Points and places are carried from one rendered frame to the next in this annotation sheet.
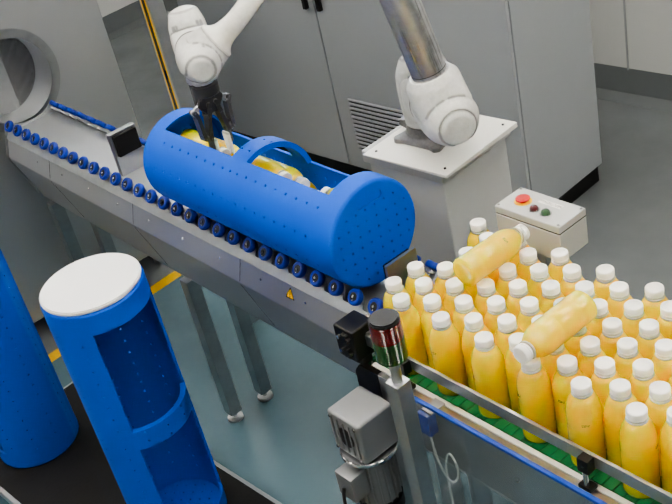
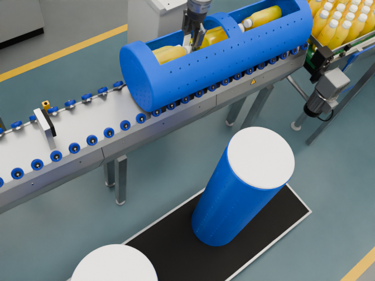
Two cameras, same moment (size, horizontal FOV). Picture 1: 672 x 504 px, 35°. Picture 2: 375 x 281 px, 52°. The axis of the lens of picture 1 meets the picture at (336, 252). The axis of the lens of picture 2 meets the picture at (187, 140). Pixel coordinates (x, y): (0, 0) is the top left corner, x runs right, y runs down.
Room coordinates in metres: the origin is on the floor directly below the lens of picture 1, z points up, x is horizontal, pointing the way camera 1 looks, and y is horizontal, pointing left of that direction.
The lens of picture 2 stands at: (2.91, 1.36, 2.33)
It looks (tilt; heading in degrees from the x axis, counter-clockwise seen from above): 59 degrees down; 256
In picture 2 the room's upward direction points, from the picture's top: 17 degrees clockwise
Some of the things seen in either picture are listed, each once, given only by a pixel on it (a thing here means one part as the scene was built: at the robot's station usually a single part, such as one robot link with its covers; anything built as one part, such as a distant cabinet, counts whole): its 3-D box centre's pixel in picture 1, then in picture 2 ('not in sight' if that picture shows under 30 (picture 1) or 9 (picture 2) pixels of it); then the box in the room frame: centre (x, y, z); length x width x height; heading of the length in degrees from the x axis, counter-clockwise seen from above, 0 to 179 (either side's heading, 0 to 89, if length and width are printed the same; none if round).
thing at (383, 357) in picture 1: (390, 347); not in sight; (1.63, -0.06, 1.18); 0.06 x 0.06 x 0.05
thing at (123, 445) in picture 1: (140, 408); (232, 196); (2.41, 0.65, 0.59); 0.28 x 0.28 x 0.88
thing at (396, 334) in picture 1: (386, 329); not in sight; (1.63, -0.06, 1.23); 0.06 x 0.06 x 0.04
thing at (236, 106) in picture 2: not in sight; (240, 98); (2.25, -0.17, 0.31); 0.06 x 0.06 x 0.63; 34
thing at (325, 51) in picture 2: (358, 337); (321, 57); (2.01, 0.00, 0.95); 0.10 x 0.07 x 0.10; 124
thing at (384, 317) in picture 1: (390, 349); not in sight; (1.63, -0.06, 1.18); 0.06 x 0.06 x 0.16
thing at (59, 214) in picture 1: (79, 265); not in sight; (3.80, 1.04, 0.31); 0.06 x 0.06 x 0.63; 34
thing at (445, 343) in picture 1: (447, 355); (352, 31); (1.81, -0.18, 0.99); 0.07 x 0.07 x 0.19
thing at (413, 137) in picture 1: (427, 124); not in sight; (2.84, -0.36, 1.04); 0.22 x 0.18 x 0.06; 37
